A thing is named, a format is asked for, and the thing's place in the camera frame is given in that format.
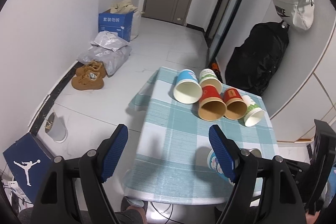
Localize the teal checked tablecloth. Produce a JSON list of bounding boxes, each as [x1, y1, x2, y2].
[[123, 66, 280, 205]]

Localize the brown suede shoe rear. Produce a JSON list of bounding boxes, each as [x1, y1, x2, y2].
[[75, 60, 106, 78]]

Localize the black backpack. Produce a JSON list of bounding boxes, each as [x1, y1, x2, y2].
[[225, 21, 289, 96]]

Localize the brown suede shoe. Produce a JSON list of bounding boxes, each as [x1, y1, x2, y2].
[[75, 60, 106, 78], [71, 71, 104, 90]]

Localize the red paper cup right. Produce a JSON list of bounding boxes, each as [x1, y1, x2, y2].
[[223, 88, 247, 120]]

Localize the blue paper cup lying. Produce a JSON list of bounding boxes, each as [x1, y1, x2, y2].
[[173, 69, 203, 104]]

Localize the beige tote bag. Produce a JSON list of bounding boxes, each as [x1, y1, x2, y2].
[[110, 0, 138, 14]]

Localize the grey trash bin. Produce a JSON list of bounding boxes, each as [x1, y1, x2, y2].
[[45, 111, 68, 143]]

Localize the brown suede shoe front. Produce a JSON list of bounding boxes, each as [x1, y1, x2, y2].
[[71, 71, 104, 90]]

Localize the green white cup rear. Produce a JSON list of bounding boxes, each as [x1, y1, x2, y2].
[[199, 69, 223, 94]]

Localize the grey plastic mailer bags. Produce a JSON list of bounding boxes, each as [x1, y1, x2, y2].
[[77, 31, 132, 77]]

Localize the green white cup right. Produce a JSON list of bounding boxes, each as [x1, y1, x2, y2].
[[242, 95, 265, 127]]

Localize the blue cardboard box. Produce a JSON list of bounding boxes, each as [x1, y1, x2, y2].
[[98, 11, 134, 42]]

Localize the white bag behind box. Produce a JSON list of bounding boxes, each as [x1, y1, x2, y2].
[[130, 10, 142, 40]]

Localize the blue Jordan shoe box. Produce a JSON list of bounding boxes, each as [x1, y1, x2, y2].
[[3, 133, 54, 203]]

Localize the green white cup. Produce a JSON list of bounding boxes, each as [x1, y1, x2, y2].
[[199, 69, 223, 94], [242, 95, 265, 127]]

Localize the red paper cup left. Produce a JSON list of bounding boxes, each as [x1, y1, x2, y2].
[[198, 85, 227, 121]]

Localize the red paper cup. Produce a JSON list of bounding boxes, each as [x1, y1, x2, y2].
[[223, 88, 247, 120], [198, 85, 227, 121]]

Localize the white Nike bag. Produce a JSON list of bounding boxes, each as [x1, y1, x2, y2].
[[273, 0, 315, 31]]

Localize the white power strip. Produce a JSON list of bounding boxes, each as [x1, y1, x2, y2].
[[8, 181, 19, 189]]

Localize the blue cartoon paper cup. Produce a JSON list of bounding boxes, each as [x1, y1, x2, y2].
[[207, 148, 262, 186]]

